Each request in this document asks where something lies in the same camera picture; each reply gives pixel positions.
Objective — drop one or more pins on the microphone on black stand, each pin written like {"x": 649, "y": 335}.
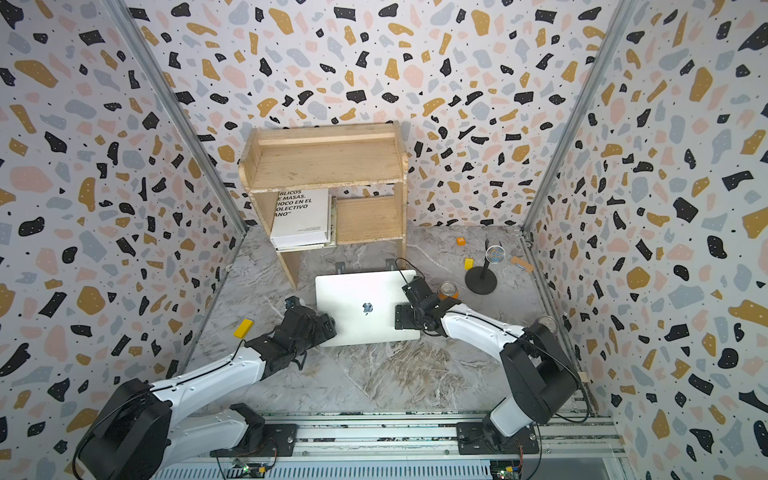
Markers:
{"x": 482, "y": 280}

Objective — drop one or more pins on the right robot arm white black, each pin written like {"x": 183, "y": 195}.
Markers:
{"x": 540, "y": 375}

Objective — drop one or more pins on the yellow rectangular block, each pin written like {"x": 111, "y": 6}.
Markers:
{"x": 243, "y": 329}

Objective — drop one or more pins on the silver laptop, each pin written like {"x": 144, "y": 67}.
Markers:
{"x": 363, "y": 306}

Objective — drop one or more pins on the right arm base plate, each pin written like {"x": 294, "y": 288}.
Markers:
{"x": 482, "y": 438}

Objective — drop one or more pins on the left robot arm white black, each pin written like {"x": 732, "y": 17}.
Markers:
{"x": 146, "y": 427}

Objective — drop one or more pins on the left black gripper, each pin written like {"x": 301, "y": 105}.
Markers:
{"x": 322, "y": 335}

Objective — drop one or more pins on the white book black text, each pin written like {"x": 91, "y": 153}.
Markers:
{"x": 301, "y": 218}

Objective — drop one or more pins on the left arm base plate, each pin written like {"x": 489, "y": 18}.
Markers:
{"x": 268, "y": 440}

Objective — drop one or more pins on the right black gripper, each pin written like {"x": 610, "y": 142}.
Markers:
{"x": 401, "y": 316}

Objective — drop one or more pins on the orange soda can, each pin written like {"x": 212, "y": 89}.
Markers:
{"x": 448, "y": 290}

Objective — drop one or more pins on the aluminium rail frame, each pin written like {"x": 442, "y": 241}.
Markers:
{"x": 415, "y": 446}

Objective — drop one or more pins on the small wooden stick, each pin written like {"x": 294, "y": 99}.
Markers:
{"x": 523, "y": 264}

